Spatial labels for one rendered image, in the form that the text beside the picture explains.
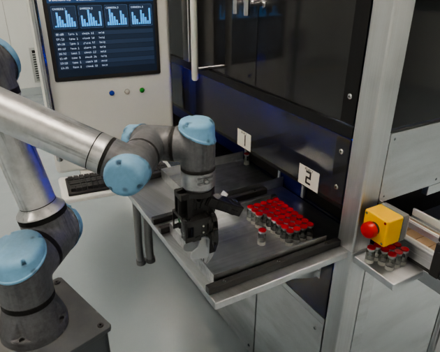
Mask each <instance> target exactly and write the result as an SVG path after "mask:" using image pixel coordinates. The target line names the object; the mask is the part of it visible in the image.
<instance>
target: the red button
mask: <svg viewBox="0 0 440 352"><path fill-rule="evenodd" d="M360 231H361V233H362V235H363V236H364V237H366V238H368V239H372V238H373V237H376V236H377V235H378V229H377V227H376V225H375V223H373V222H372V221H367V222H364V223H363V224H362V225H361V227H360Z"/></svg>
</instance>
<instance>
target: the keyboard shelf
mask: <svg viewBox="0 0 440 352"><path fill-rule="evenodd" d="M163 162H164V163H165V164H166V165H167V166H168V167H171V166H170V164H169V163H168V162H167V161H163ZM87 173H89V174H90V173H92V171H90V170H87V169H84V170H80V174H83V175H84V174H87ZM66 178H68V177H60V178H59V180H58V181H59V188H60V192H61V198H63V199H64V200H65V202H66V203H67V204H68V203H75V202H80V201H84V200H91V199H95V198H102V197H106V196H113V195H117V194H116V193H113V192H112V191H111V190H110V189H109V190H105V191H97V192H93V193H86V194H82V195H77V196H68V190H67V187H66V181H65V179H66Z"/></svg>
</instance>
